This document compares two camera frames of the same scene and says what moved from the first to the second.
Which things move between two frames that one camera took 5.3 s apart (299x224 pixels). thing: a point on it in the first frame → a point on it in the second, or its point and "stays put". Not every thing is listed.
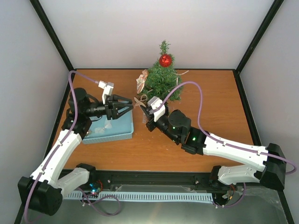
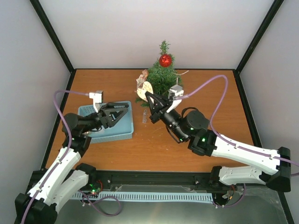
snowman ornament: [141, 80] stays put
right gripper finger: [149, 115] → [153, 107]
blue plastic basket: [102, 129] stays put
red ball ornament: [165, 60] stays put
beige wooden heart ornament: [140, 102] → [147, 87]
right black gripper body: [150, 126] → [157, 115]
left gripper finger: [121, 99] → [111, 105]
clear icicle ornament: [144, 118] stays put
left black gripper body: [109, 108] → [103, 119]
